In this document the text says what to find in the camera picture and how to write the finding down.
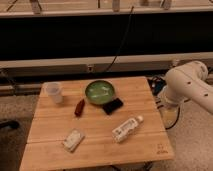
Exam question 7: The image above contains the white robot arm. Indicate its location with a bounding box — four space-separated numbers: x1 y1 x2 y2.
157 61 213 129

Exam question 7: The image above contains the black sponge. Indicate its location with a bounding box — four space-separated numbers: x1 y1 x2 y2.
102 98 123 115

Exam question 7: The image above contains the green bowl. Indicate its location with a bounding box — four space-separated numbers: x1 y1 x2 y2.
85 80 115 105

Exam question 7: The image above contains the dark red oblong object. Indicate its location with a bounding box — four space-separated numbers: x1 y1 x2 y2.
74 99 85 117

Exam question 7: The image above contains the white plastic bottle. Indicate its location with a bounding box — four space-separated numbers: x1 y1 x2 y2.
112 116 144 143

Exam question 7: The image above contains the clear plastic cup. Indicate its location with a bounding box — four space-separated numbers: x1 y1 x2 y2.
44 82 63 104

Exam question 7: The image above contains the blue black cable bundle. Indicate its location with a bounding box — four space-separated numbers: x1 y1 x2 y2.
148 75 168 98

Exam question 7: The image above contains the black hanging cable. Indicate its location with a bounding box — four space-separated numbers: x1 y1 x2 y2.
103 5 135 73

